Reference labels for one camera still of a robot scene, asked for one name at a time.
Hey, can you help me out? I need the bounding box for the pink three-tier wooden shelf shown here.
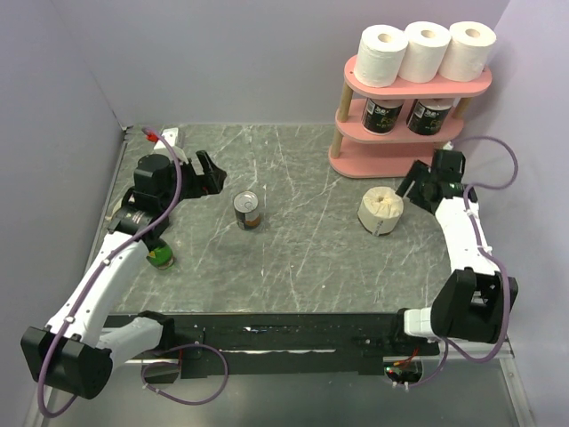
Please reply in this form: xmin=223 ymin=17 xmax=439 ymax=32
xmin=328 ymin=56 xmax=493 ymax=179

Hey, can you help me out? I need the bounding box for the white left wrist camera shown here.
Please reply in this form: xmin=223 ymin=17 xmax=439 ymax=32
xmin=152 ymin=127 xmax=189 ymax=164

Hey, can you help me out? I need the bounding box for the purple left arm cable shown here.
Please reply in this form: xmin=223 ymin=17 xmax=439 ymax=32
xmin=36 ymin=126 xmax=230 ymax=418

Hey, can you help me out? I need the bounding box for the white paper towel roll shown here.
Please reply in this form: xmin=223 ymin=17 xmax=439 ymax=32
xmin=438 ymin=21 xmax=497 ymax=82
xmin=354 ymin=25 xmax=408 ymax=87
xmin=398 ymin=21 xmax=451 ymax=84

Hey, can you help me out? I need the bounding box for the metal food tin can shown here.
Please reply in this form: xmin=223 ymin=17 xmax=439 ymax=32
xmin=233 ymin=190 xmax=260 ymax=230

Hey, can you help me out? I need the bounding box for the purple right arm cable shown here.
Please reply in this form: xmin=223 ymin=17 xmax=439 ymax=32
xmin=390 ymin=135 xmax=520 ymax=392

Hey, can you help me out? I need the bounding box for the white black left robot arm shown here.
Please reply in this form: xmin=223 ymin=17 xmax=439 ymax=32
xmin=20 ymin=150 xmax=227 ymax=399

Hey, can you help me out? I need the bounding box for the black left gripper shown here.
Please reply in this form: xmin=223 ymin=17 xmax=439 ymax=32
xmin=161 ymin=150 xmax=226 ymax=212

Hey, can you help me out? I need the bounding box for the green glass bottle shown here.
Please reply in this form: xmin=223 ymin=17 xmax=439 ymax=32
xmin=146 ymin=238 xmax=175 ymax=270

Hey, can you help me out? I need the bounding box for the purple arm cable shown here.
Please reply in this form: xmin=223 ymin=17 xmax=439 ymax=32
xmin=36 ymin=126 xmax=230 ymax=418
xmin=390 ymin=135 xmax=520 ymax=392

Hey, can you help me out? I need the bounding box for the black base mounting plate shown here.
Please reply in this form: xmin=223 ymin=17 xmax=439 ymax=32
xmin=101 ymin=312 xmax=450 ymax=379

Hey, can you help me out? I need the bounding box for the black paper roll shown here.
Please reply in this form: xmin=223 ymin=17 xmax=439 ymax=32
xmin=406 ymin=98 xmax=454 ymax=135
xmin=362 ymin=98 xmax=404 ymax=134

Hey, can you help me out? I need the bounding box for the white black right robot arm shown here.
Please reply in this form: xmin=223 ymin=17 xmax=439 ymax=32
xmin=389 ymin=149 xmax=518 ymax=355

